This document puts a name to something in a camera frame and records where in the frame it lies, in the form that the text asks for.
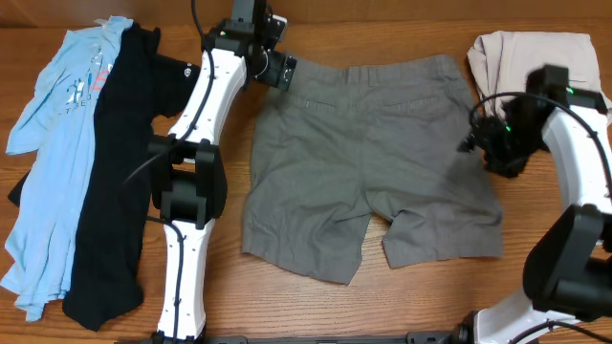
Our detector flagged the grey shorts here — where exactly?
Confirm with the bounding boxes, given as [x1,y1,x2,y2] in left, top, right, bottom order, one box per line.
[241,54,503,284]

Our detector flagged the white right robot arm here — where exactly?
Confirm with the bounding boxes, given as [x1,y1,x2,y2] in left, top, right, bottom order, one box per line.
[441,64,611,343]

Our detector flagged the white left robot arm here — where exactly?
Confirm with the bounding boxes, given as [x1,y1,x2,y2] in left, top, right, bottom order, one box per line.
[147,0,296,343]

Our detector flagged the folded beige shorts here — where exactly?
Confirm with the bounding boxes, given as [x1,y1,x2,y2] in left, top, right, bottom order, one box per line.
[467,31,602,98]

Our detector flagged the black t-shirt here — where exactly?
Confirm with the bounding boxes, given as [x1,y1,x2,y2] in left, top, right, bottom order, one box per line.
[11,21,200,331]

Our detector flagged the light blue t-shirt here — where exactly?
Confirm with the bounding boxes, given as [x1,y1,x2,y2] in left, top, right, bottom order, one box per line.
[1,16,134,321]

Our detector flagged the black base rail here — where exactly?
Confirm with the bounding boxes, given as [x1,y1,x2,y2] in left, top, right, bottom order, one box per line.
[118,328,473,344]

